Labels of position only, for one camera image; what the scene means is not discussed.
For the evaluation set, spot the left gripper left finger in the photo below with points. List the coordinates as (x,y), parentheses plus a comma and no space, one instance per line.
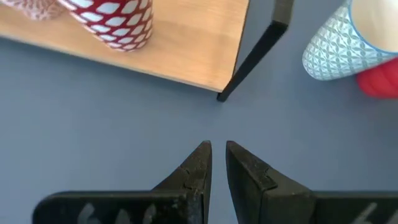
(192,186)

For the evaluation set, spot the wooden shelf board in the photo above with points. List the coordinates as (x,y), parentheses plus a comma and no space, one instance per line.
(186,46)

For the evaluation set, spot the teal geometric pattern mug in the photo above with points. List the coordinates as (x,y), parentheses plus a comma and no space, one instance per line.
(335,49)

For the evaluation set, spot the pink spiral pattern mug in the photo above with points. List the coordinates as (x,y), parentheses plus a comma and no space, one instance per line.
(37,9)

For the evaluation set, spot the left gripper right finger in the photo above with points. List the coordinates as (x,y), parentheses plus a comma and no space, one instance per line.
(255,193)

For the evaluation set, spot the black metal shelf bracket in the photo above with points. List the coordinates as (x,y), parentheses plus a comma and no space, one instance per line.
(258,53)

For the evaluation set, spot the red diamond pattern mug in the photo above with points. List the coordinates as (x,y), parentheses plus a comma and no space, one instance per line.
(118,21)

